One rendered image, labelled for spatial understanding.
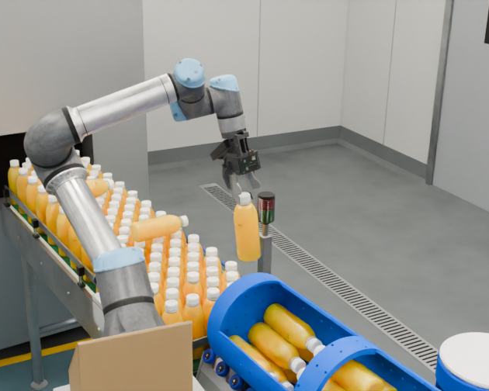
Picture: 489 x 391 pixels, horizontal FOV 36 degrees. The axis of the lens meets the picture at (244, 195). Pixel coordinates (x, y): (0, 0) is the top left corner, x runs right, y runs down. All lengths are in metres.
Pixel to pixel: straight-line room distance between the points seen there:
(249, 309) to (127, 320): 0.64
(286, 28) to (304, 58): 0.36
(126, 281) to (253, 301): 0.61
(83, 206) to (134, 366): 0.50
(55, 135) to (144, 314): 0.51
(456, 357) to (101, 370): 1.08
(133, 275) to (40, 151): 0.42
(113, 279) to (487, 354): 1.12
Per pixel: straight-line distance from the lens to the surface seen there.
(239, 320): 2.19
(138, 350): 1.56
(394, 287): 4.78
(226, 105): 2.03
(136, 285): 1.67
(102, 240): 1.87
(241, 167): 2.06
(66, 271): 2.95
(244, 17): 6.77
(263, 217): 2.65
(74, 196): 1.92
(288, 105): 7.17
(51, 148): 1.88
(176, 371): 1.61
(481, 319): 4.58
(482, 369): 2.21
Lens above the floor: 2.23
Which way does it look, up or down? 22 degrees down
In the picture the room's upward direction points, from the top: 1 degrees clockwise
